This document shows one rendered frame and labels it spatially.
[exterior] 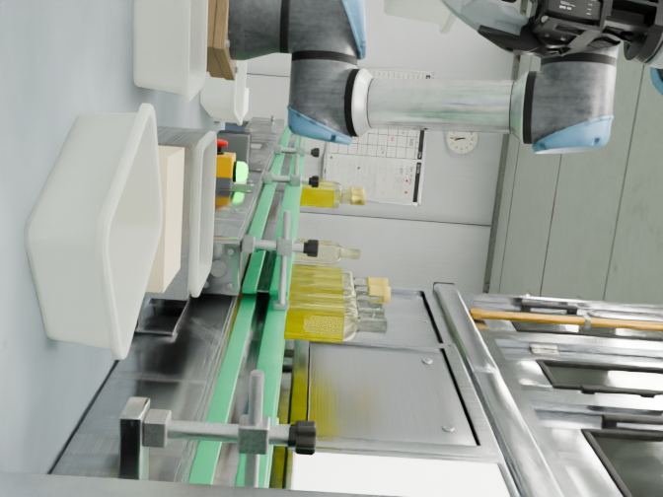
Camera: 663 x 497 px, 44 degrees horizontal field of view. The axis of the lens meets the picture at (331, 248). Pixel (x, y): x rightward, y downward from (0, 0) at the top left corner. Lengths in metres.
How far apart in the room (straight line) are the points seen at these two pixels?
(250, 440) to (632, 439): 0.99
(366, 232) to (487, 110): 6.20
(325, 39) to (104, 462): 0.81
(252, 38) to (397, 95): 0.27
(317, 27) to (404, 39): 5.90
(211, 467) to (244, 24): 0.78
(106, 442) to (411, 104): 0.74
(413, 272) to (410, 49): 2.02
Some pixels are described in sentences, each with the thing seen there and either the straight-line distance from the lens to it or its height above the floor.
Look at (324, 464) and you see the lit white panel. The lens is 1.25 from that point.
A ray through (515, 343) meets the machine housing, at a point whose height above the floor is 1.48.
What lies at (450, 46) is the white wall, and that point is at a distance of 7.36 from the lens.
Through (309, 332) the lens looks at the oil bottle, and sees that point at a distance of 1.43.
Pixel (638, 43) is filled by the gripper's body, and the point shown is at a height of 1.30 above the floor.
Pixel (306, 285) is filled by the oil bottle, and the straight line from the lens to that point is 1.54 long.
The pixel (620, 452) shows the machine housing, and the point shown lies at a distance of 1.55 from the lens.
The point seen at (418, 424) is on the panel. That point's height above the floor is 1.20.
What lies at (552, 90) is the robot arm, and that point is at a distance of 1.32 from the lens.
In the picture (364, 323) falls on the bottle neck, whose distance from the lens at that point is 1.44.
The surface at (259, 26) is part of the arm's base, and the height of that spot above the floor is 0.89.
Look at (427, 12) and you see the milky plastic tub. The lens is 0.91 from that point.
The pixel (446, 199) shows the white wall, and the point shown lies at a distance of 7.51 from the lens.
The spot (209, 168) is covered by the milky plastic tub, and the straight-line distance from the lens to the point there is 1.28.
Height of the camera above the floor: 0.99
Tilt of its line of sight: 2 degrees up
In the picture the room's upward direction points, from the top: 94 degrees clockwise
